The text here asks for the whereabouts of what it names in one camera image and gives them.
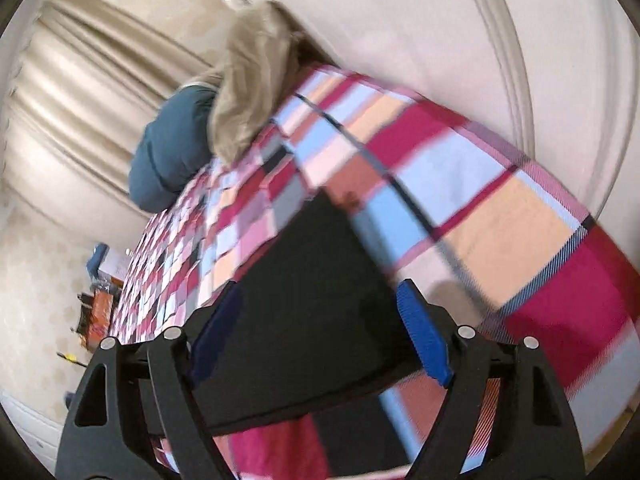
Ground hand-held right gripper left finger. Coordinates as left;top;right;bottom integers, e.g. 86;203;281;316
55;280;244;480

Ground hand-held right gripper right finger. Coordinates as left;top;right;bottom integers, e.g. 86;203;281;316
395;278;588;480

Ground black pants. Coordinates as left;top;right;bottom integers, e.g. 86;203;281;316
192;187;426;436

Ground orange box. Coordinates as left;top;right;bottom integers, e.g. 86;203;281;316
74;285;122;352

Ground white box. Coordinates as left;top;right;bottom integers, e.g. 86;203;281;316
97;252;130;282

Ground plaid bed sheet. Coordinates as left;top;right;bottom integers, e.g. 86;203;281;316
107;62;640;480

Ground teal pillow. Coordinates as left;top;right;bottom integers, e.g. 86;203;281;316
128;85;221;213

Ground beige furry cloth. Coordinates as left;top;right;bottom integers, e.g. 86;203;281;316
182;0;306;167

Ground beige curtain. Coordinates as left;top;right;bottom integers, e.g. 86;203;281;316
0;0;226;221

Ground white headboard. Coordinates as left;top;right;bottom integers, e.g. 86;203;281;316
210;0;636;241

